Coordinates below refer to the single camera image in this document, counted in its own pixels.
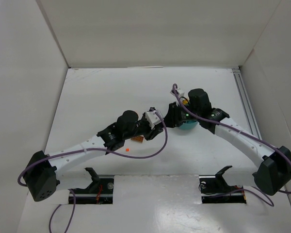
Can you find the teal round divided container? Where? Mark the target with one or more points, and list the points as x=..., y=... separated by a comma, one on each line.
x=187, y=125

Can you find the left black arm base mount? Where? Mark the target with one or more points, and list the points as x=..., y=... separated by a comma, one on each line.
x=98, y=190

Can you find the aluminium rail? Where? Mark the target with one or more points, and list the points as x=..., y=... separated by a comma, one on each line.
x=254, y=129

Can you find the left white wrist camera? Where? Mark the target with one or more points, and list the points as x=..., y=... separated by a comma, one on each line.
x=153, y=117

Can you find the brown lego plate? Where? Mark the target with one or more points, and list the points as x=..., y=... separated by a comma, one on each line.
x=138, y=139

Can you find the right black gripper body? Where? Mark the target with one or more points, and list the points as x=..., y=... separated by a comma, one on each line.
x=172, y=115

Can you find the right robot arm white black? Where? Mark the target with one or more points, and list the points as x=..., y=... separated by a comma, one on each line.
x=272, y=165

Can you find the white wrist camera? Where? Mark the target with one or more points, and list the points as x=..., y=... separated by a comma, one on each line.
x=153, y=117
x=177, y=92

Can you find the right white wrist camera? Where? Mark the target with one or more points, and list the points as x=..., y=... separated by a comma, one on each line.
x=177, y=92

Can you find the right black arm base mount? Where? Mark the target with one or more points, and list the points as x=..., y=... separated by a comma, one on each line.
x=214, y=189

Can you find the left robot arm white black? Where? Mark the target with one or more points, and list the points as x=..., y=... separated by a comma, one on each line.
x=45, y=174

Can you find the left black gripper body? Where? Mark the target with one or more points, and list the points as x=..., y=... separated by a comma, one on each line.
x=150, y=131

